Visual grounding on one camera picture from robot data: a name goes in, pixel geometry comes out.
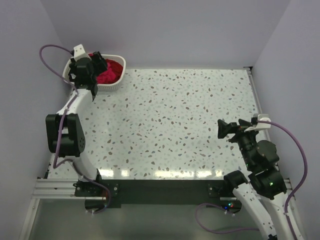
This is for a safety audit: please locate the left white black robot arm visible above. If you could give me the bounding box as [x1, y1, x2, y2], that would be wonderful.
[45, 48, 111, 200]

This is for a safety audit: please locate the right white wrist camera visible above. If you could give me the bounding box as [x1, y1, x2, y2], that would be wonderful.
[244, 113, 271, 132]

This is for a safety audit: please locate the pink crumpled t shirt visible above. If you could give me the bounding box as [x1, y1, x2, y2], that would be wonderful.
[96, 63, 117, 85]

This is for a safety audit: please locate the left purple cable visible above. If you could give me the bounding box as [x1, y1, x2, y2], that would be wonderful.
[39, 44, 112, 215]

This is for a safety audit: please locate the white plastic laundry basket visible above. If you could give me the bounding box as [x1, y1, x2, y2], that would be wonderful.
[62, 51, 126, 96]

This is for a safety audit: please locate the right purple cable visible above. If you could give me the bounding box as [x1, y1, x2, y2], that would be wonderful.
[194, 120, 308, 240]

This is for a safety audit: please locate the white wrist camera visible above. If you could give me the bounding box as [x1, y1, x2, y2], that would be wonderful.
[71, 44, 90, 61]
[244, 113, 271, 132]

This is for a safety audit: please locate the purple cable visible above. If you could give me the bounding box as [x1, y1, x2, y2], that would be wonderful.
[194, 120, 308, 240]
[39, 44, 112, 215]

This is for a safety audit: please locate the dark red crumpled t shirt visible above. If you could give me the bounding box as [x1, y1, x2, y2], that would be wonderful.
[106, 59, 123, 81]

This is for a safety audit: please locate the aluminium extrusion rail frame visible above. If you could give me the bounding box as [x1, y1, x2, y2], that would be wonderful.
[18, 67, 305, 240]

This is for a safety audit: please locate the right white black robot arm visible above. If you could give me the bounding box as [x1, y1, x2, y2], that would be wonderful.
[217, 114, 304, 240]

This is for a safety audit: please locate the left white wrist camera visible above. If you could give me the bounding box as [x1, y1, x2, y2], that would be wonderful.
[71, 44, 90, 61]

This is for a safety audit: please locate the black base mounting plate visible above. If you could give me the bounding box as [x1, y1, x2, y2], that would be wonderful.
[73, 179, 242, 213]

